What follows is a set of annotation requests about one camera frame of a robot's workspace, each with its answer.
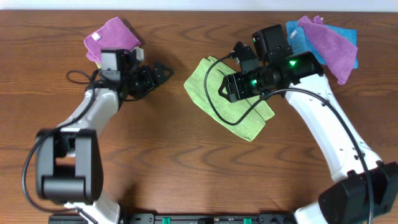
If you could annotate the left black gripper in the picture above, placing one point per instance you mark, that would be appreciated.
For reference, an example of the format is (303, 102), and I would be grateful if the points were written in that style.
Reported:
(148, 78)

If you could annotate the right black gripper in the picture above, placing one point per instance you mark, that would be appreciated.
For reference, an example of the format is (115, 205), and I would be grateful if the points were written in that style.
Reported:
(230, 88)

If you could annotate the green microfiber cloth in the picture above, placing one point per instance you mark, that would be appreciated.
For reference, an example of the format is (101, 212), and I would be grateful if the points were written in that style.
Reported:
(202, 87)

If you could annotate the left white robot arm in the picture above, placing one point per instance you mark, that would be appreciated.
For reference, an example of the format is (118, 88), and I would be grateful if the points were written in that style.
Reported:
(68, 169)

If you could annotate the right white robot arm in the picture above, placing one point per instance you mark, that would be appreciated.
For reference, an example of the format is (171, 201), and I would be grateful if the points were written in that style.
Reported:
(364, 186)

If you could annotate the purple cloth on blue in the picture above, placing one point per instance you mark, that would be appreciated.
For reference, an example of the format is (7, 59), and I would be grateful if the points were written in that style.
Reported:
(337, 46)

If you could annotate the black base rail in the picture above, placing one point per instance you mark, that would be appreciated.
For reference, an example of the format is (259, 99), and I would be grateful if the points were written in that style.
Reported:
(153, 218)

